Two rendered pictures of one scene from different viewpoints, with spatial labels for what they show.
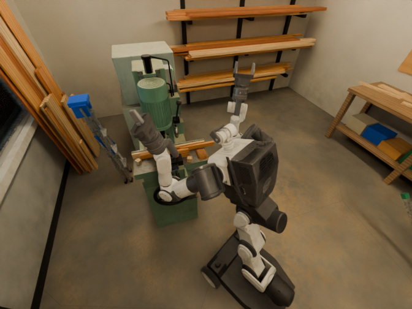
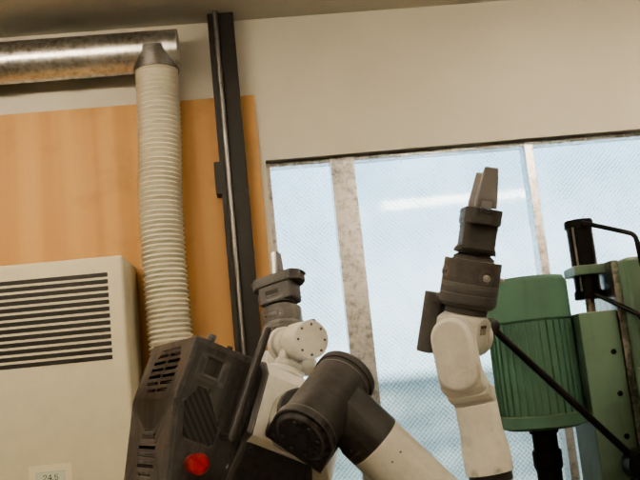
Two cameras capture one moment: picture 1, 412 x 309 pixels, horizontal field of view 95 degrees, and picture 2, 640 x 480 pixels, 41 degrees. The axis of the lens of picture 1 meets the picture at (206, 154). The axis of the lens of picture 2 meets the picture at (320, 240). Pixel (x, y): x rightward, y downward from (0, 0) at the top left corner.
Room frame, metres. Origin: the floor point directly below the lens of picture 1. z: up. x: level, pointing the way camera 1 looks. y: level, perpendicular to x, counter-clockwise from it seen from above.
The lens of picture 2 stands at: (1.24, -1.53, 1.34)
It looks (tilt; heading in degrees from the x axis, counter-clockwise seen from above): 9 degrees up; 106
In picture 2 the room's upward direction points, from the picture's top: 6 degrees counter-clockwise
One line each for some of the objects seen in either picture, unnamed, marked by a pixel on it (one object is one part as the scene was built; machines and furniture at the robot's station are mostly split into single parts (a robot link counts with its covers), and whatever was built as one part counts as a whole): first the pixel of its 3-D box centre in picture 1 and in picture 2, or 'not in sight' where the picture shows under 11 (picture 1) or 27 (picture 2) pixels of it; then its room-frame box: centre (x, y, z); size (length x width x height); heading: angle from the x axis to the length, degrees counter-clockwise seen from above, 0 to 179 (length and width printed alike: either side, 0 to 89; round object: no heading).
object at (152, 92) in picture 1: (156, 105); (532, 352); (1.13, 0.34, 1.35); 0.18 x 0.18 x 0.31
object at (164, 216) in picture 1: (170, 183); not in sight; (1.24, 0.38, 0.36); 0.58 x 0.45 x 0.71; 17
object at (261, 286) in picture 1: (258, 271); not in sight; (0.44, -0.43, 0.28); 0.21 x 0.20 x 0.13; 47
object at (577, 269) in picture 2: (148, 69); (585, 259); (1.26, 0.38, 1.54); 0.08 x 0.08 x 0.17; 17
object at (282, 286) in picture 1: (252, 271); not in sight; (0.46, -0.41, 0.19); 0.64 x 0.52 x 0.33; 47
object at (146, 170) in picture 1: (173, 164); not in sight; (1.04, 0.27, 0.87); 0.61 x 0.30 x 0.06; 107
